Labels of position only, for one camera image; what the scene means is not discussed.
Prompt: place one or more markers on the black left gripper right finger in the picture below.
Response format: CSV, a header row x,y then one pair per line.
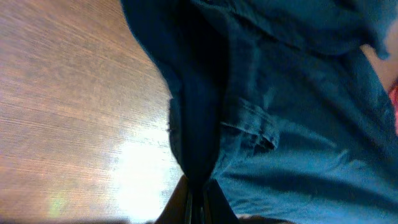
x,y
216,207

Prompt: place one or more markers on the red printed t-shirt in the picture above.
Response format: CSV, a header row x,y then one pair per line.
x,y
393,95

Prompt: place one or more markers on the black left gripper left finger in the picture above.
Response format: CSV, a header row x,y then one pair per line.
x,y
174,211

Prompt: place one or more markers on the navy blue shorts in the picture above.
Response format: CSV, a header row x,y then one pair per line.
x,y
276,101

